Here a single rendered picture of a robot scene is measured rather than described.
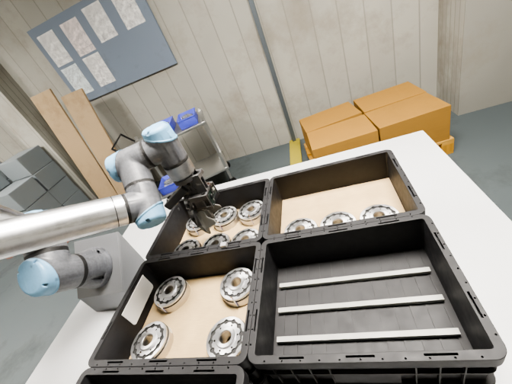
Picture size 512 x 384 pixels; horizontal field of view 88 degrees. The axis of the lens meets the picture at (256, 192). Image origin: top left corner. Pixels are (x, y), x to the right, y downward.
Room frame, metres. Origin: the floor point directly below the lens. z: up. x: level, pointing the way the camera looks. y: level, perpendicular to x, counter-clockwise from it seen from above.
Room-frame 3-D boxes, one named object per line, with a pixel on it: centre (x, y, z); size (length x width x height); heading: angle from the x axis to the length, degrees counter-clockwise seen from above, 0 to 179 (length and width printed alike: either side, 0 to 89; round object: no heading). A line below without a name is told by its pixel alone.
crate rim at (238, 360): (0.47, 0.28, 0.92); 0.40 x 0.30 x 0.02; 69
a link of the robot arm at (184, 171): (0.71, 0.16, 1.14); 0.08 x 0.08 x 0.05
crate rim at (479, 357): (0.32, -0.09, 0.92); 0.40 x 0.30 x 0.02; 69
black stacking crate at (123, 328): (0.47, 0.28, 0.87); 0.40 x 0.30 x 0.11; 69
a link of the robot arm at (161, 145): (0.71, 0.17, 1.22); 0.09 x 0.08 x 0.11; 91
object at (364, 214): (0.50, -0.28, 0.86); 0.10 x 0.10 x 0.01
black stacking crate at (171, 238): (0.75, 0.17, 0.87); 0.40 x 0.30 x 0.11; 69
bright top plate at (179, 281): (0.58, 0.36, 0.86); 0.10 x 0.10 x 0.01
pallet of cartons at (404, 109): (1.99, -1.09, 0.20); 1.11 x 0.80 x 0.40; 71
